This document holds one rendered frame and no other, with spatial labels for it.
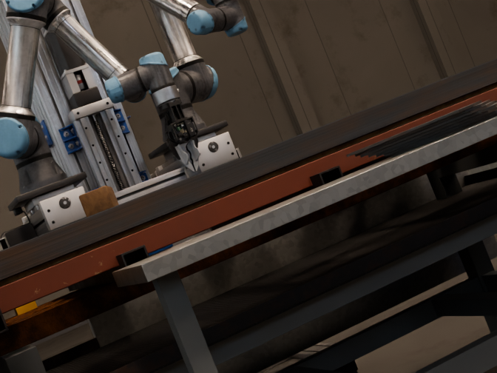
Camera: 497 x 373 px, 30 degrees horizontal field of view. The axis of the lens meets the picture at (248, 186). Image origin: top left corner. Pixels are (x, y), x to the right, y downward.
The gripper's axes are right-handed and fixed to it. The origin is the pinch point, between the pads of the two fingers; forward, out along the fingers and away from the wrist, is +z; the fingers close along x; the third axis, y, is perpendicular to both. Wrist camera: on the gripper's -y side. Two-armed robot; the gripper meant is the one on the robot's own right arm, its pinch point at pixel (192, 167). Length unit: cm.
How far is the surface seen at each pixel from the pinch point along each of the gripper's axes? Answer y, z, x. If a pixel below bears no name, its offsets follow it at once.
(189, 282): 4.6, 30.5, -15.2
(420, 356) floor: -44, 92, 68
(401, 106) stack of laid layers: 83, 8, 24
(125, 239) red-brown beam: 83, 12, -45
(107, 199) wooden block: 76, 3, -43
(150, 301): 4.6, 31.0, -27.8
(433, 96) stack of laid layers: 83, 8, 33
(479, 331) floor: -37, 92, 90
